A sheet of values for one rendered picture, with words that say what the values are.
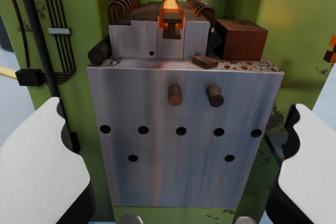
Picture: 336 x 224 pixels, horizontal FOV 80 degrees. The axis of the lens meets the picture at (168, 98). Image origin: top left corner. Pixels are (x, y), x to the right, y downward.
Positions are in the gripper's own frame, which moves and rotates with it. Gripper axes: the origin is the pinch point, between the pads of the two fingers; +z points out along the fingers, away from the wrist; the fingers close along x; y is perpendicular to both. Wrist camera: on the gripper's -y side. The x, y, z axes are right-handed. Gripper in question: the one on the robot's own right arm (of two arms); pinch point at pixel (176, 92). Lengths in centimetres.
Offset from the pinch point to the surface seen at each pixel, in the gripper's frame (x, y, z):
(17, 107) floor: -137, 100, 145
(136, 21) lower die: -6.7, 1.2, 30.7
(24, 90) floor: -150, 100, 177
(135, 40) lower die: -7.2, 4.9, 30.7
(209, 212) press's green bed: 14, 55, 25
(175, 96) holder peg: 1.1, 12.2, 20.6
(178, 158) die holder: 3.0, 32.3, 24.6
